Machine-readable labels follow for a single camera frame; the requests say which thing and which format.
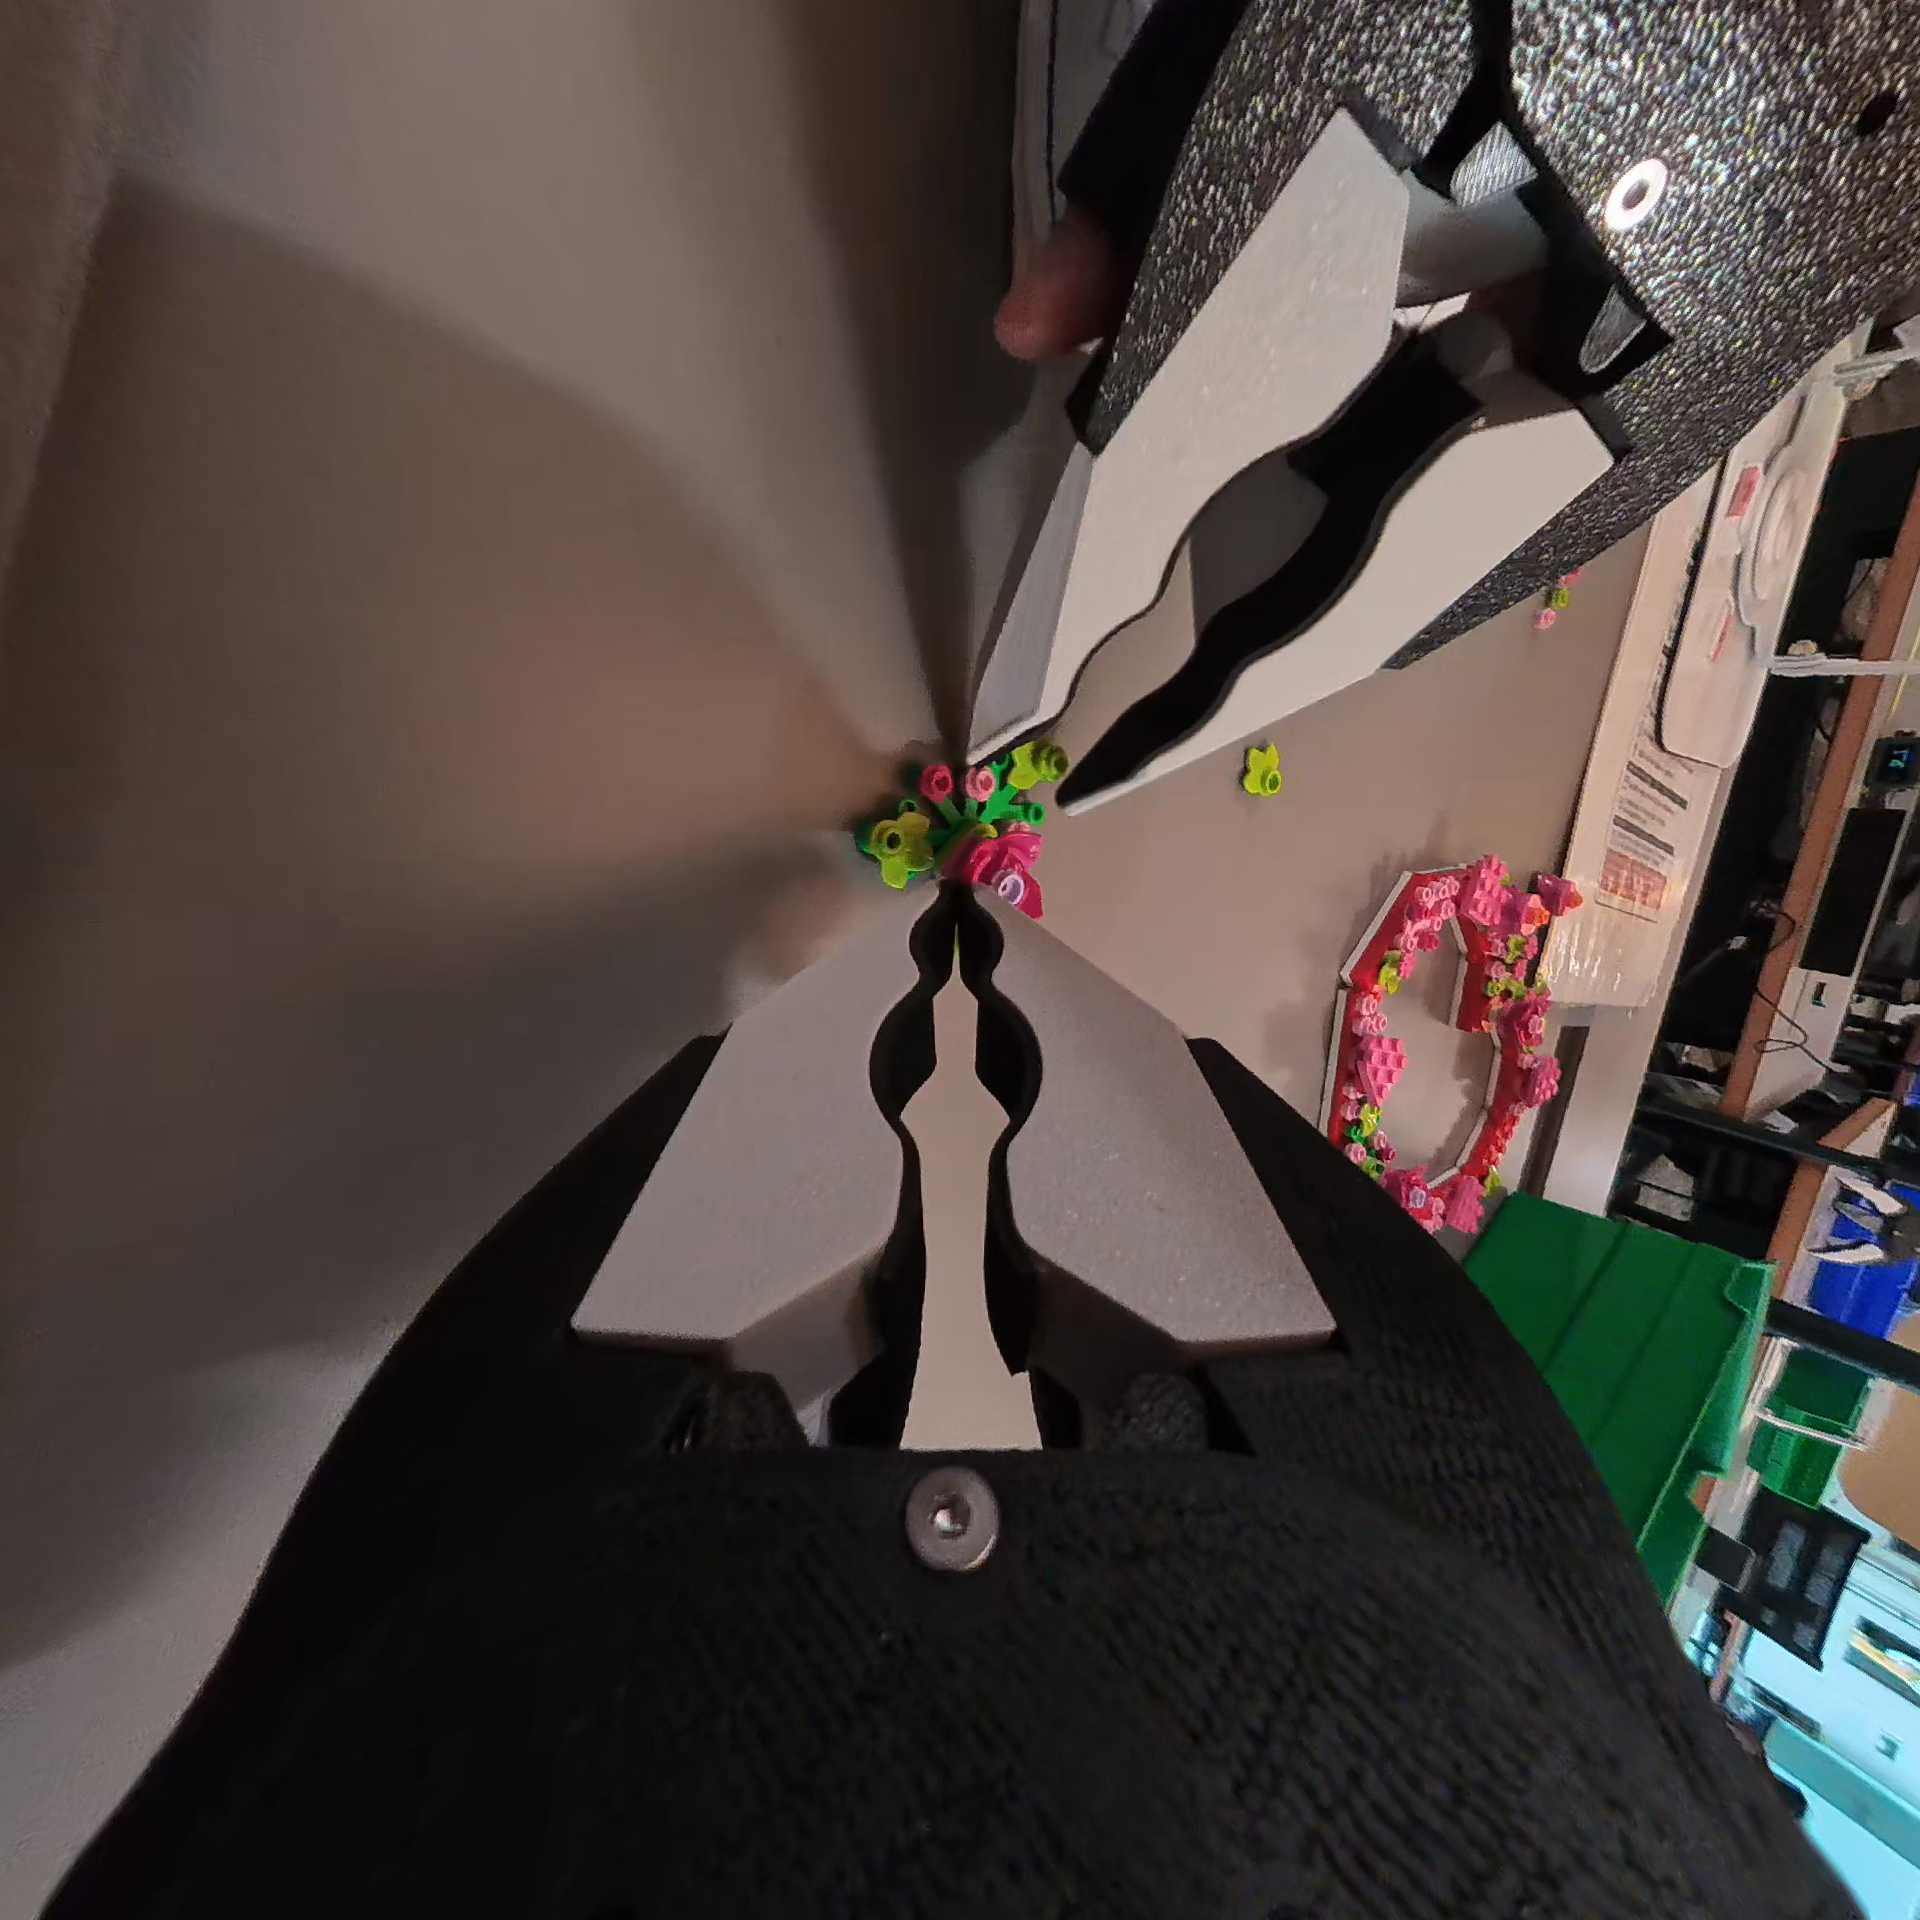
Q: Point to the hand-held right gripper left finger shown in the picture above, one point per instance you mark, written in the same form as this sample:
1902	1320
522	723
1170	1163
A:
751	1185

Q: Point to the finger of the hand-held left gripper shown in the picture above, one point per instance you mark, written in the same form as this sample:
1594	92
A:
1501	511
1260	299

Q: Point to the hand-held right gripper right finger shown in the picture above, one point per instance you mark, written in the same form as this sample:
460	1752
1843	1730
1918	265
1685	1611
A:
1155	1201

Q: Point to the magenta lego rose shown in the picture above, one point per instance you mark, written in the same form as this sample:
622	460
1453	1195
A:
998	858

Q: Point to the green lego flower stem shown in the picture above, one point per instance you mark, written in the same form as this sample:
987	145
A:
962	813

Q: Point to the person's left hand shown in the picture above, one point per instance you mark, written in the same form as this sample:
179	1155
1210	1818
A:
1059	292

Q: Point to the white instruction booklet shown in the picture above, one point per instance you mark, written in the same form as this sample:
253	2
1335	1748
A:
1628	705

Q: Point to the white sheet with round cut-outs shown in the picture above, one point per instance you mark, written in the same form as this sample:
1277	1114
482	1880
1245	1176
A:
1725	629

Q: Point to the green box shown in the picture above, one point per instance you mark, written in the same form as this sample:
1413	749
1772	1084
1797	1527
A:
1589	1320

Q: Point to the clear plastic bag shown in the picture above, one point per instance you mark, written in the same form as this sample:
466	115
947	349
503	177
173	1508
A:
1589	954

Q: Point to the black monitor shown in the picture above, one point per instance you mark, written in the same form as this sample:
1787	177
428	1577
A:
1856	891

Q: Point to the green ribbed crate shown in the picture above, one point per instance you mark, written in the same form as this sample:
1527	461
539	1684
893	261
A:
1808	1455

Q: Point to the blue storage bins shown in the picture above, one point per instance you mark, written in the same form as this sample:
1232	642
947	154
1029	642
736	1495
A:
1875	1289

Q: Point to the black device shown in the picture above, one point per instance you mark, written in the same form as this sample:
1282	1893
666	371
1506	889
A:
1800	1576

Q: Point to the cardboard box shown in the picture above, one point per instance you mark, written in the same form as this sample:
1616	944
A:
1893	1425

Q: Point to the red heart lego frame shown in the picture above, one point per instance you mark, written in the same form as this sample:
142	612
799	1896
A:
1381	1065

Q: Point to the wooden post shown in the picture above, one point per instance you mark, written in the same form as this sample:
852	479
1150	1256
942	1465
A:
1763	1049

